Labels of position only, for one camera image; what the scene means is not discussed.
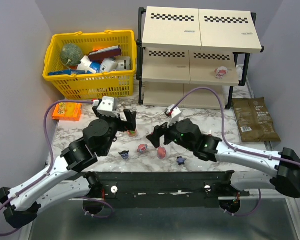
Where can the pink bear strawberry toy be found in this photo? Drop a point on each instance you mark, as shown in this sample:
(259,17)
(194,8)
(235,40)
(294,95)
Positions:
(132,133)

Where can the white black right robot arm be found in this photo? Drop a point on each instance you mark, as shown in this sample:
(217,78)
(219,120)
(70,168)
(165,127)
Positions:
(270,169)

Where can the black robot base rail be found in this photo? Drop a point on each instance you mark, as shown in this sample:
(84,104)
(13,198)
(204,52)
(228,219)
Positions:
(127,190)

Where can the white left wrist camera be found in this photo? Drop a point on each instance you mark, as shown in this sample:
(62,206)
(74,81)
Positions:
(107,106)

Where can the white blue carton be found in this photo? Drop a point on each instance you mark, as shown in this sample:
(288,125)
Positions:
(90,67)

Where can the pink round bunny toy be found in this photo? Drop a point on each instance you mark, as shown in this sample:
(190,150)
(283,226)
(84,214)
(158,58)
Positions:
(161,152)

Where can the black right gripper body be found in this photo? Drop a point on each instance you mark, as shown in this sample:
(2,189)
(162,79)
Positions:
(163,133)

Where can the purple small figure toy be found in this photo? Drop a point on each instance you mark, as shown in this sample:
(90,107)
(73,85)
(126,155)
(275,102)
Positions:
(181,160)

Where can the dark red book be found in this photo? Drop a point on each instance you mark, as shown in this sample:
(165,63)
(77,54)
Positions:
(105,53)

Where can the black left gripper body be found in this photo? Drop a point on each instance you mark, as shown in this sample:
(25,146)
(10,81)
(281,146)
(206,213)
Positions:
(123,122)

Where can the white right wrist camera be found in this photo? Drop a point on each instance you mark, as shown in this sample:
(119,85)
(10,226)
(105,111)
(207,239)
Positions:
(173,112)

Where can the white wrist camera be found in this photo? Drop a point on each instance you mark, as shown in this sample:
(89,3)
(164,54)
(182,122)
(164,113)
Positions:
(173,112)
(107,106)

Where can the pink blue-bow bunny toy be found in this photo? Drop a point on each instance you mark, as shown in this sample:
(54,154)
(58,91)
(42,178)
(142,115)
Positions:
(142,148)

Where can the orange snack box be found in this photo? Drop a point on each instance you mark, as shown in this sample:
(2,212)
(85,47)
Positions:
(67,111)

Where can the brown coffee bag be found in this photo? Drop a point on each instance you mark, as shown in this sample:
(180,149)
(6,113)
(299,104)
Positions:
(254,121)

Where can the white pink bunny toy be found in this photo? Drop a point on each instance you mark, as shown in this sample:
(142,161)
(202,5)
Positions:
(220,72)

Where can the black purple-bow cat toy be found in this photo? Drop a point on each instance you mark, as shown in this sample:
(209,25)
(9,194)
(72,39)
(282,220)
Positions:
(124,154)

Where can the blue flat package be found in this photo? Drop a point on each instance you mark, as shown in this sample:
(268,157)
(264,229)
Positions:
(67,72)

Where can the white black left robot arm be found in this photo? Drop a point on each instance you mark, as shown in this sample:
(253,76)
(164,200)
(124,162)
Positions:
(23,203)

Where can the white cylindrical can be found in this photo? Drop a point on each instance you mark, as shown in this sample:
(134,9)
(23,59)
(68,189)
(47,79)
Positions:
(124,63)

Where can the white small box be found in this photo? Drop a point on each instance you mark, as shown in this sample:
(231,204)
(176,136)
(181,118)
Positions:
(108,65)

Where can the yellow plastic shopping basket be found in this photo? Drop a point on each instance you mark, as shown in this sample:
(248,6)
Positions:
(92,86)

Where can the beige three-tier shelf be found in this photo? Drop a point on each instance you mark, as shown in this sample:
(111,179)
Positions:
(178,50)

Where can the green round melon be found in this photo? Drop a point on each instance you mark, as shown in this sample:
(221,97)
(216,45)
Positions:
(71,55)

